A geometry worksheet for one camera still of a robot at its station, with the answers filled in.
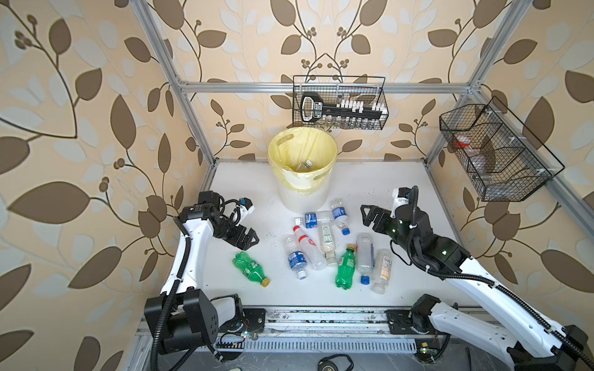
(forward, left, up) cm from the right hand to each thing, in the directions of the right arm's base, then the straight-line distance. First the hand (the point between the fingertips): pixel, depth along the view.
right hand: (371, 211), depth 73 cm
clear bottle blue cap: (-6, -1, -23) cm, 24 cm away
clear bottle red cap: (-4, +20, -19) cm, 28 cm away
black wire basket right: (+10, -43, +10) cm, 45 cm away
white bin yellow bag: (+36, +22, -11) cm, 44 cm away
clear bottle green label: (+33, +21, -12) cm, 41 cm away
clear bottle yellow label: (-13, -5, -19) cm, 23 cm away
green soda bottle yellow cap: (-10, +41, -18) cm, 46 cm away
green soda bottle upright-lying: (-12, +8, -20) cm, 24 cm away
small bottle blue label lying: (+9, +15, -20) cm, 26 cm away
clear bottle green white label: (+3, +13, -19) cm, 23 cm away
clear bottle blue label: (-7, +25, -18) cm, 32 cm away
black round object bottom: (-38, +16, -21) cm, 46 cm away
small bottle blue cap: (+11, +7, -19) cm, 23 cm away
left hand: (-1, +44, -9) cm, 45 cm away
